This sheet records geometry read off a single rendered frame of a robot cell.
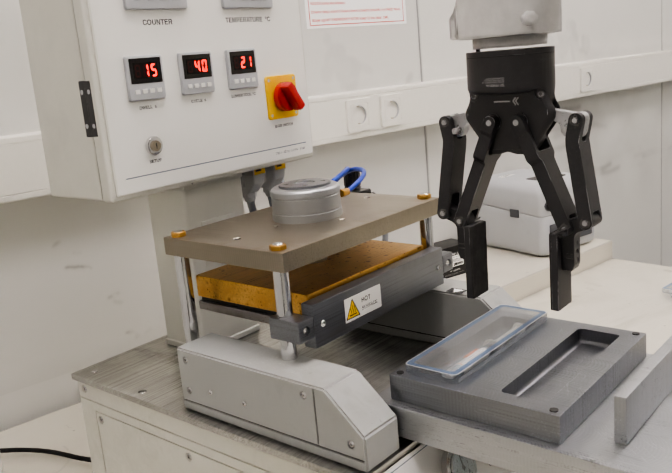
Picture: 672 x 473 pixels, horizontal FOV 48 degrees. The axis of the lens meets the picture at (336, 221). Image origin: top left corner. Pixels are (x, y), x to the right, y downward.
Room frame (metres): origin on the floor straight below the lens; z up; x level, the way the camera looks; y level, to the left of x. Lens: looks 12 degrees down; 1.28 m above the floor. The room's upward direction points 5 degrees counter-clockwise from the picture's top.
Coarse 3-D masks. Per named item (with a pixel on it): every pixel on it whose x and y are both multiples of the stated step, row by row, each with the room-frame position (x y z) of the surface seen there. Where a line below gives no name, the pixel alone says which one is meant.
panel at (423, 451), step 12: (420, 444) 0.64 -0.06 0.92; (408, 456) 0.63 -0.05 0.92; (420, 456) 0.64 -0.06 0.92; (432, 456) 0.64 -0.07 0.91; (396, 468) 0.61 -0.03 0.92; (408, 468) 0.62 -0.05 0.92; (420, 468) 0.63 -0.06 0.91; (432, 468) 0.64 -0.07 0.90; (480, 468) 0.68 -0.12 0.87; (492, 468) 0.69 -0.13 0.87
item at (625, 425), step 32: (640, 384) 0.55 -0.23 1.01; (416, 416) 0.62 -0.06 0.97; (448, 416) 0.60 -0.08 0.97; (608, 416) 0.58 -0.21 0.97; (640, 416) 0.55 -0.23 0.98; (448, 448) 0.60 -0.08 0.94; (480, 448) 0.58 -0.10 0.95; (512, 448) 0.56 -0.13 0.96; (544, 448) 0.54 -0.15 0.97; (576, 448) 0.53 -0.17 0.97; (608, 448) 0.53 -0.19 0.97; (640, 448) 0.53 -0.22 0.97
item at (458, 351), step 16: (480, 320) 0.74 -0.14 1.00; (496, 320) 0.74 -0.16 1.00; (512, 320) 0.73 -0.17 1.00; (528, 320) 0.73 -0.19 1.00; (464, 336) 0.70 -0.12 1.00; (480, 336) 0.70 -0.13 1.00; (496, 336) 0.69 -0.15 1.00; (432, 352) 0.67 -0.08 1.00; (448, 352) 0.66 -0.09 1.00; (464, 352) 0.66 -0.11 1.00; (480, 352) 0.66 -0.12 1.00; (432, 368) 0.63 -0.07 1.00; (448, 368) 0.63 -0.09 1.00; (464, 368) 0.63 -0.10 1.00
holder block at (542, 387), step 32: (512, 352) 0.67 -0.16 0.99; (544, 352) 0.67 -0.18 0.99; (576, 352) 0.69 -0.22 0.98; (608, 352) 0.65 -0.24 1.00; (640, 352) 0.68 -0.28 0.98; (416, 384) 0.63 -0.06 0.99; (448, 384) 0.62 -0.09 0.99; (480, 384) 0.61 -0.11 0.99; (512, 384) 0.61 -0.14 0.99; (544, 384) 0.63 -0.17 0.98; (576, 384) 0.59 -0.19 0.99; (608, 384) 0.62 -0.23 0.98; (480, 416) 0.59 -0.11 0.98; (512, 416) 0.57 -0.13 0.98; (544, 416) 0.55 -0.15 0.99; (576, 416) 0.56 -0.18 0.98
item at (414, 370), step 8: (504, 304) 0.78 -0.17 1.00; (536, 320) 0.73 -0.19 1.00; (544, 320) 0.74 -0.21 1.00; (528, 328) 0.71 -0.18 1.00; (448, 336) 0.70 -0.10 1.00; (512, 336) 0.69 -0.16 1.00; (520, 336) 0.70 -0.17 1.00; (504, 344) 0.68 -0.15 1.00; (512, 344) 0.69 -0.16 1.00; (488, 352) 0.66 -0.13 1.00; (496, 352) 0.66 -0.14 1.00; (408, 360) 0.65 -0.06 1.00; (480, 360) 0.64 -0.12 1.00; (488, 360) 0.65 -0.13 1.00; (408, 368) 0.64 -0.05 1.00; (416, 368) 0.64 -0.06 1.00; (424, 368) 0.63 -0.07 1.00; (472, 368) 0.63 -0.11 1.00; (424, 376) 0.63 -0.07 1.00; (432, 376) 0.63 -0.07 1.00; (440, 376) 0.62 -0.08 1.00; (448, 376) 0.62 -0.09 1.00; (456, 376) 0.61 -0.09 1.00; (464, 376) 0.62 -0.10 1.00
